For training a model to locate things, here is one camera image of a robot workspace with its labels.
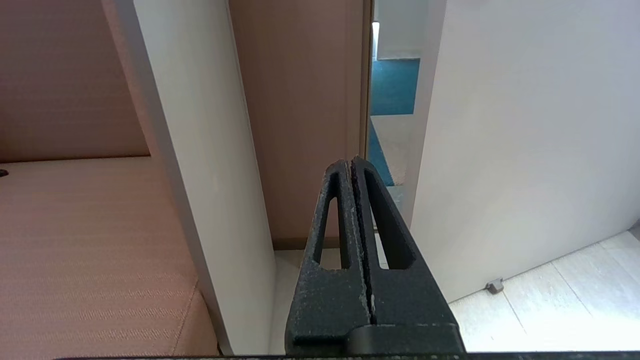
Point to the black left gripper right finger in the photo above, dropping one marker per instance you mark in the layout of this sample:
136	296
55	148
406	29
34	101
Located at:
410	300

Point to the small metal door stop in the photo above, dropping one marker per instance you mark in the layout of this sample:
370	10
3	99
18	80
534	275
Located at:
495	286

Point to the beige cabinet panel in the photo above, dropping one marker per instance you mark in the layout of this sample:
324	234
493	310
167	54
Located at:
200	150

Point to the brown leather chair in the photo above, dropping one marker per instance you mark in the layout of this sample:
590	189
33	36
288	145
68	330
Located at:
90	250

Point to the pink fabric bench backrest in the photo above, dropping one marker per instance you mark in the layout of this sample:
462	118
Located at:
60	75

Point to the white door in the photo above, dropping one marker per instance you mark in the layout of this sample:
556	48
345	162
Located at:
525	150

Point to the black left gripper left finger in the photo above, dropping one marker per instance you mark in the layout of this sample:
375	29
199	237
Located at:
325	305

